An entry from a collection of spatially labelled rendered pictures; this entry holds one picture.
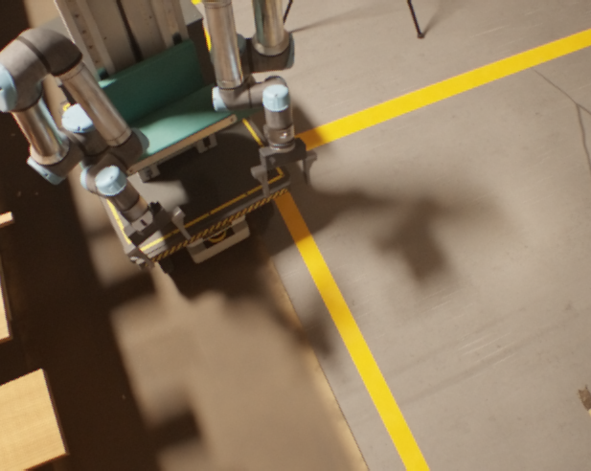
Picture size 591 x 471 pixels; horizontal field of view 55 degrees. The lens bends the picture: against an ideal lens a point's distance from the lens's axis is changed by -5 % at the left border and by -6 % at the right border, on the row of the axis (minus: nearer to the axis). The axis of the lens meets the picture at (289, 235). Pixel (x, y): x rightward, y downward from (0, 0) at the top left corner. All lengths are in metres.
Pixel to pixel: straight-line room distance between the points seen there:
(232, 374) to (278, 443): 0.32
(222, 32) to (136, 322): 1.33
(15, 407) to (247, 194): 1.19
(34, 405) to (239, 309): 1.11
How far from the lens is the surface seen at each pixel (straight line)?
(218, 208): 2.31
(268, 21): 1.78
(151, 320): 2.53
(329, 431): 2.33
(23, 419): 1.63
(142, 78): 1.99
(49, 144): 1.76
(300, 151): 1.77
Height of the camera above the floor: 2.32
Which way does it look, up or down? 63 degrees down
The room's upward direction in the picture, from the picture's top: 7 degrees counter-clockwise
